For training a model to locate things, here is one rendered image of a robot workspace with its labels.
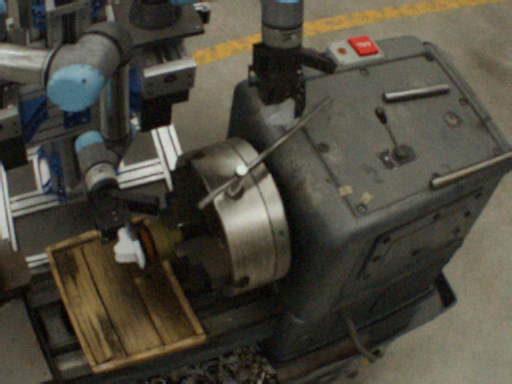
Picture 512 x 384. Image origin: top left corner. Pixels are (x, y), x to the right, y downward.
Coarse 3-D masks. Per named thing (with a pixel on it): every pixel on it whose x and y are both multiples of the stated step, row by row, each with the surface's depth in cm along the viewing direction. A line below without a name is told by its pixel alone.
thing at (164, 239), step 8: (152, 224) 145; (160, 224) 145; (144, 232) 144; (152, 232) 143; (160, 232) 143; (168, 232) 144; (176, 232) 145; (144, 240) 143; (152, 240) 143; (160, 240) 143; (168, 240) 143; (176, 240) 145; (144, 248) 142; (152, 248) 143; (160, 248) 143; (168, 248) 144; (144, 256) 144; (152, 256) 143; (160, 256) 144; (168, 256) 145
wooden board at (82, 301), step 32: (64, 256) 163; (96, 256) 164; (64, 288) 158; (128, 288) 161; (160, 288) 162; (96, 320) 155; (128, 320) 156; (160, 320) 157; (192, 320) 157; (96, 352) 150; (128, 352) 151; (160, 352) 151
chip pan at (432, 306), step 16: (432, 304) 206; (400, 320) 202; (416, 320) 202; (368, 336) 198; (384, 336) 198; (320, 352) 194; (336, 352) 194; (352, 352) 195; (288, 368) 190; (304, 368) 190
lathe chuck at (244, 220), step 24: (216, 144) 148; (216, 168) 140; (216, 216) 137; (240, 216) 137; (264, 216) 138; (216, 240) 143; (240, 240) 137; (264, 240) 139; (240, 264) 138; (264, 264) 141; (240, 288) 145
